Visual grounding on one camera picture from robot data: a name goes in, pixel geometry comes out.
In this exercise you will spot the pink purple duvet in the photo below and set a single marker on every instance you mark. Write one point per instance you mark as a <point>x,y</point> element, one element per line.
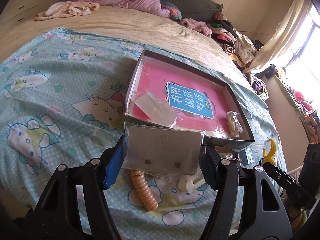
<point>150,6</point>

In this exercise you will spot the earring card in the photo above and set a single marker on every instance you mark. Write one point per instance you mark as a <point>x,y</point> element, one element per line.
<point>162,152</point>

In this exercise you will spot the small clear plastic bag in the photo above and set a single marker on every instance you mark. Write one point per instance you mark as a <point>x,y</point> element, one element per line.
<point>157,111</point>

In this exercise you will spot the bag with purple clothing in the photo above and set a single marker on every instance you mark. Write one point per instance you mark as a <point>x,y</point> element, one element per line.
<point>258,86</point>

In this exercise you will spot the cream curtain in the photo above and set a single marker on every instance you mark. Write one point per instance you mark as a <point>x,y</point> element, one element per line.
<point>283,38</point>

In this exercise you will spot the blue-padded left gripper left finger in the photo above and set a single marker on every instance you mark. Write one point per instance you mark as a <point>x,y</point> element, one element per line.
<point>57,212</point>

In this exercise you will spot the cream hair claw clip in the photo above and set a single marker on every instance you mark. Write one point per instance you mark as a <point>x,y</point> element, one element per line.
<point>190,186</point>

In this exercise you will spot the pile of clothes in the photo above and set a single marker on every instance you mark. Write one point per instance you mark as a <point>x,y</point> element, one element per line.
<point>232,41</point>

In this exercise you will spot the cream built-in wardrobe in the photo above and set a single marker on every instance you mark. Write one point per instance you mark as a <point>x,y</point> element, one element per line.
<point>15,8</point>

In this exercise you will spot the peach white garment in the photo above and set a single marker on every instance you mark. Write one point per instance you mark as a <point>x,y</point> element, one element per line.
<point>66,10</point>

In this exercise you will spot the pink Chinese workbook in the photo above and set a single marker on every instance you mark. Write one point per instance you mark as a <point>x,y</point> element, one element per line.
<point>201,103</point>

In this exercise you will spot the shallow cardboard box tray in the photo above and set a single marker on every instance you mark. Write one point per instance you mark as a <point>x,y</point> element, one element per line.
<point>246,137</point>

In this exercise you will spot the orange spiral hair clip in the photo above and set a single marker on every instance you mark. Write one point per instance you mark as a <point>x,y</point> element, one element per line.
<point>143,190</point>

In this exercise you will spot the beige bed cover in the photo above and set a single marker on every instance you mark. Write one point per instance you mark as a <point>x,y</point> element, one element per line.
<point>131,25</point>

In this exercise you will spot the Hello Kitty blue sheet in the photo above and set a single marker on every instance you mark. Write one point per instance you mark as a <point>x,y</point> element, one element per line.
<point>62,100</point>

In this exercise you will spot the blue plastic case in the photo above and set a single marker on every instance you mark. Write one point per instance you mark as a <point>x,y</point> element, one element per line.
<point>246,157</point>

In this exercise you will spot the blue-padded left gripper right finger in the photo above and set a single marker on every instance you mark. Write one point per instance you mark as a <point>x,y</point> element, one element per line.
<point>263,215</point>

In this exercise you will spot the pink fuzzy garment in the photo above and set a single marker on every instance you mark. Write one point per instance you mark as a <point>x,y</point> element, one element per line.
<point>198,26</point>

